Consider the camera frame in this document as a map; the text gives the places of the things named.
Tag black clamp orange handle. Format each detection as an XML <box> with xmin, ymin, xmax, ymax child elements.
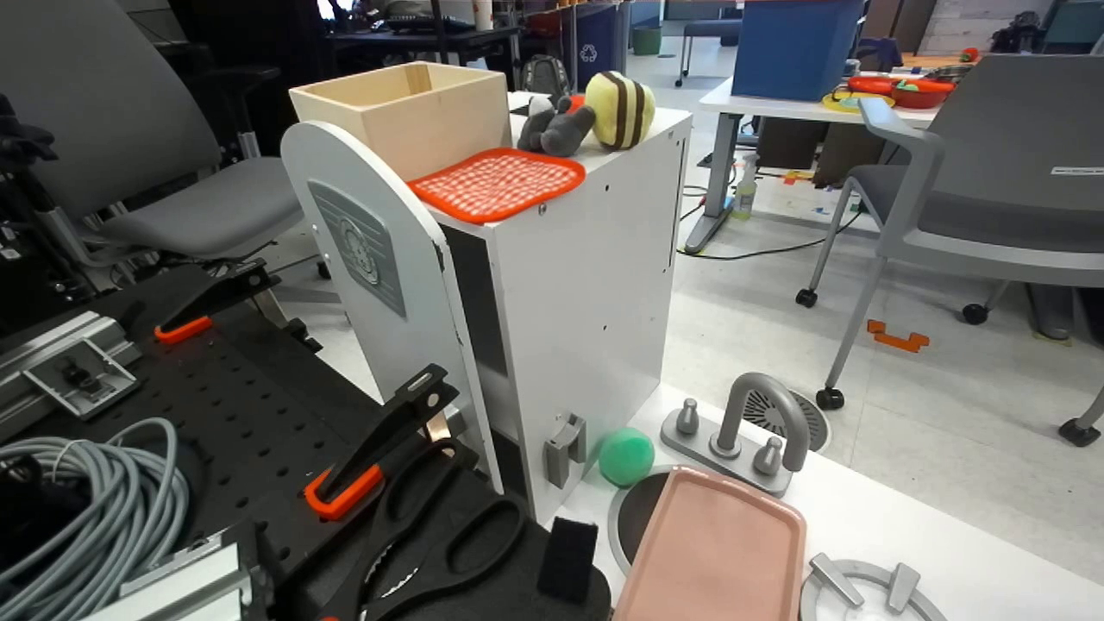
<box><xmin>301</xmin><ymin>363</ymin><xmax>464</xmax><ymax>525</ymax></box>
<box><xmin>153</xmin><ymin>260</ymin><xmax>282</xmax><ymax>352</ymax></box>

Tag red tray with items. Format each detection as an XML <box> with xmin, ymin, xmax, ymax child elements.
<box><xmin>845</xmin><ymin>68</ymin><xmax>958</xmax><ymax>115</ymax></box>

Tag black perforated board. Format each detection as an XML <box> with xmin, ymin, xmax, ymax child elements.
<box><xmin>0</xmin><ymin>261</ymin><xmax>616</xmax><ymax>621</ymax></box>

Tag blue storage bin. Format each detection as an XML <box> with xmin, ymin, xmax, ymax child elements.
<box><xmin>732</xmin><ymin>0</ymin><xmax>869</xmax><ymax>103</ymax></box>

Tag green ball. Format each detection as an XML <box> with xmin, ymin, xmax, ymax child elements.
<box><xmin>597</xmin><ymin>429</ymin><xmax>661</xmax><ymax>489</ymax></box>

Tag white office table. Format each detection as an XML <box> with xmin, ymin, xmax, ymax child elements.
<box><xmin>678</xmin><ymin>79</ymin><xmax>958</xmax><ymax>260</ymax></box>

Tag white toy stove counter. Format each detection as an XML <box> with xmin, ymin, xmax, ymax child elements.
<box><xmin>548</xmin><ymin>382</ymin><xmax>1104</xmax><ymax>621</ymax></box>

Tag pink plastic tray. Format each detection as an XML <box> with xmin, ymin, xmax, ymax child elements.
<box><xmin>611</xmin><ymin>461</ymin><xmax>811</xmax><ymax>621</ymax></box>

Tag aluminium extrusion rail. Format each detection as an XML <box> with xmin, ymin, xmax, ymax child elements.
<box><xmin>0</xmin><ymin>306</ymin><xmax>143</xmax><ymax>444</ymax></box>

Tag grey cable bundle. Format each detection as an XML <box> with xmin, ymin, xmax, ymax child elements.
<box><xmin>0</xmin><ymin>413</ymin><xmax>195</xmax><ymax>621</ymax></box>

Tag grey office chair with armrest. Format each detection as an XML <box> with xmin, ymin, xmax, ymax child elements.
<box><xmin>793</xmin><ymin>52</ymin><xmax>1104</xmax><ymax>448</ymax></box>

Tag clear spray bottle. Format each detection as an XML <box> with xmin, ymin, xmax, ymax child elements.
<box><xmin>727</xmin><ymin>153</ymin><xmax>767</xmax><ymax>225</ymax></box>

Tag black foam block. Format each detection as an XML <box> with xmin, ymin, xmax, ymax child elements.
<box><xmin>535</xmin><ymin>516</ymin><xmax>601</xmax><ymax>609</ymax></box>

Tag grey toy burner grate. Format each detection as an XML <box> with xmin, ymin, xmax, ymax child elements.
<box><xmin>796</xmin><ymin>550</ymin><xmax>953</xmax><ymax>621</ymax></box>

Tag grey toy faucet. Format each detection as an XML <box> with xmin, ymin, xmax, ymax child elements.
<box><xmin>661</xmin><ymin>371</ymin><xmax>831</xmax><ymax>499</ymax></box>

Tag orange checkered plastic tray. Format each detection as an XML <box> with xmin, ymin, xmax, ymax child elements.
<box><xmin>409</xmin><ymin>144</ymin><xmax>589</xmax><ymax>227</ymax></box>

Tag light wooden box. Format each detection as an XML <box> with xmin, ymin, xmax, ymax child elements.
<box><xmin>288</xmin><ymin>60</ymin><xmax>516</xmax><ymax>185</ymax></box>

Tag white toy kitchen cabinet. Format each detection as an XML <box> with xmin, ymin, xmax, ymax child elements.
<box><xmin>276</xmin><ymin>103</ymin><xmax>696</xmax><ymax>533</ymax></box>

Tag black handled pliers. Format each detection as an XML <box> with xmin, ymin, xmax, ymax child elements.
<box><xmin>348</xmin><ymin>442</ymin><xmax>532</xmax><ymax>621</ymax></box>

